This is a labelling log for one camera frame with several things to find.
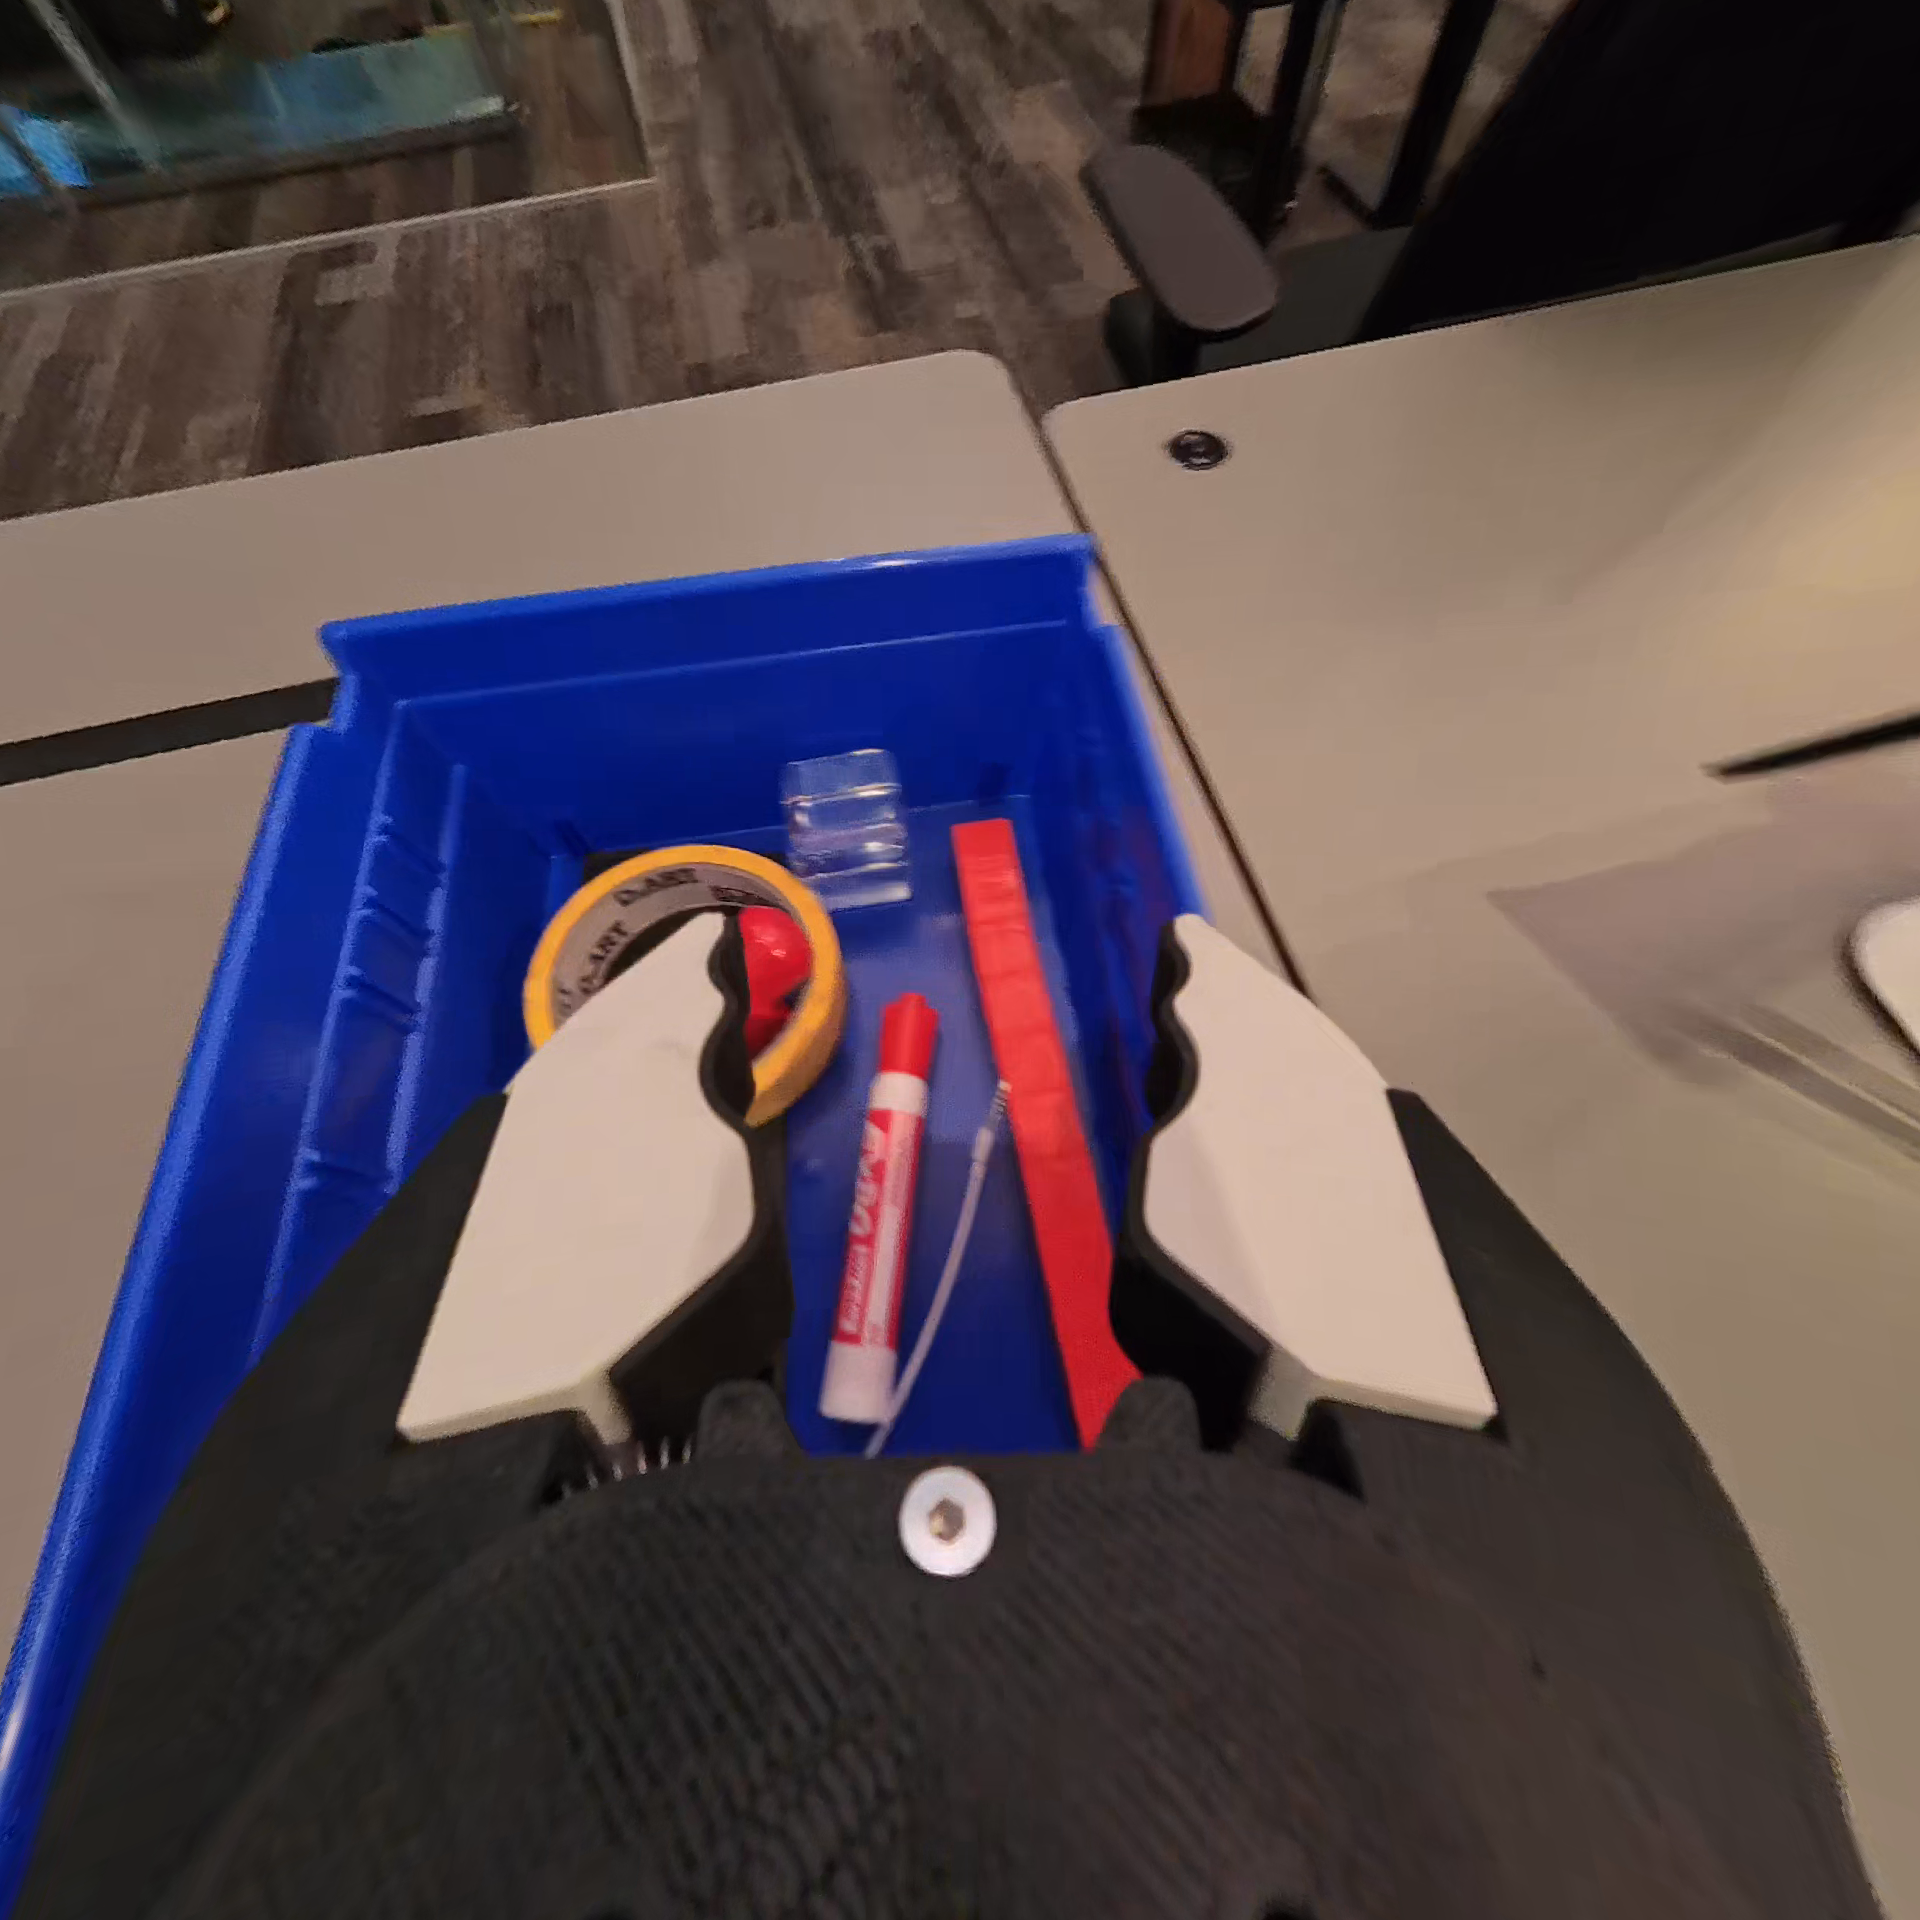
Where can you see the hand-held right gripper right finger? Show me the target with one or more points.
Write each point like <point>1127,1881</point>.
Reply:
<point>1307,1185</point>

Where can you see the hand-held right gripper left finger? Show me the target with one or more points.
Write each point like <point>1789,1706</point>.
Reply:
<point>586,1185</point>

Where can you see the red plastic block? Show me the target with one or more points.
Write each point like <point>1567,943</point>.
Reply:
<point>768,968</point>

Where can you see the blue plastic bin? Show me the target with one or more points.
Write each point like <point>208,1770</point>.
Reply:
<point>630,704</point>

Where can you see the red flat plastic stick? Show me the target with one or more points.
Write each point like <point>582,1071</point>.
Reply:
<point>1037,1079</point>

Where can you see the red marker pen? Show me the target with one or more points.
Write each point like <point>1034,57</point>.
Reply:
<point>883,1201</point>

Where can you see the yellow masking tape roll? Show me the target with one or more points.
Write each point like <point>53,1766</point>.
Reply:
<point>803,960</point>

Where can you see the clear plastic box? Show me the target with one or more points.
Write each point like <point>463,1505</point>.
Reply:
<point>844,826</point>

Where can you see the white rounded object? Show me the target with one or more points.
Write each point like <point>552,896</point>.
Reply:
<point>1893,975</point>

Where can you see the black office chair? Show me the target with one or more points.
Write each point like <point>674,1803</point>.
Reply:
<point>1184,255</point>

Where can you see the glass railing panel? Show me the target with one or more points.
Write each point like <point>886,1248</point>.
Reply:
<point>300,90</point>

